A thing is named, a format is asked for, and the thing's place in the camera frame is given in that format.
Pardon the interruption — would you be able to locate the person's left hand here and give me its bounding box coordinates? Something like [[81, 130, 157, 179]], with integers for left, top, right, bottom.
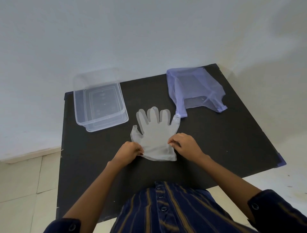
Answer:
[[111, 141, 145, 166]]

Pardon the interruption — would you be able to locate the person's right hand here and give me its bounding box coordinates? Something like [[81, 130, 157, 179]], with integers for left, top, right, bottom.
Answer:
[[168, 133, 207, 163]]

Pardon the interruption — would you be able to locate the clear plastic disposable glove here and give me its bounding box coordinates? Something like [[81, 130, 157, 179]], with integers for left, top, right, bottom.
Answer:
[[130, 106, 181, 162]]

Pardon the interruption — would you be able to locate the person's left forearm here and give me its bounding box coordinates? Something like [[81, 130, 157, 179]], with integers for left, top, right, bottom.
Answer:
[[63, 160, 129, 233]]

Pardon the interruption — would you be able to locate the person's right forearm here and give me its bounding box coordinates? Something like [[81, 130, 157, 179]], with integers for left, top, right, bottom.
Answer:
[[195, 155, 262, 224]]

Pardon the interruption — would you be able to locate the clear plastic storage container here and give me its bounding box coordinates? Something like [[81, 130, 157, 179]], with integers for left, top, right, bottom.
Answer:
[[73, 68, 129, 133]]

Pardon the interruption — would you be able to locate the purple mesh bag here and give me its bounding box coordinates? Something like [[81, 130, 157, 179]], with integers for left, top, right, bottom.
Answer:
[[166, 67, 228, 118]]

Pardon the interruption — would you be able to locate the navy striped button shirt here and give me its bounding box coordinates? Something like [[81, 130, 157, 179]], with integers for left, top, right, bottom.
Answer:
[[44, 181, 307, 233]]

